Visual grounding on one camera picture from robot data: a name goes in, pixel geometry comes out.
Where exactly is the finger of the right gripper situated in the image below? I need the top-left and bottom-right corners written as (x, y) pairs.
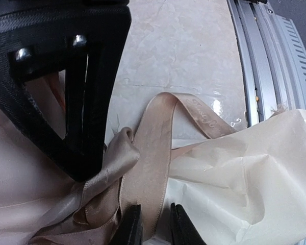
top-left (0, 1), bottom-right (131, 182)

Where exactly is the front aluminium rail frame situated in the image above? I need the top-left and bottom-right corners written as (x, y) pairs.
top-left (227, 1), bottom-right (306, 126)

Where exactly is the pink wrapping paper sheet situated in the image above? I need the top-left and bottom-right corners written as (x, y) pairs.
top-left (0, 68), bottom-right (306, 245)

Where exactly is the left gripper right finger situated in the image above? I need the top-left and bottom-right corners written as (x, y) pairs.
top-left (170, 203), bottom-right (206, 245)

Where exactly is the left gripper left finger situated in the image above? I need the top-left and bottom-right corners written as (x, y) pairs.
top-left (111, 205), bottom-right (143, 245)

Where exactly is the brown ribbon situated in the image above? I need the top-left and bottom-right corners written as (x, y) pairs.
top-left (30, 92), bottom-right (235, 244)

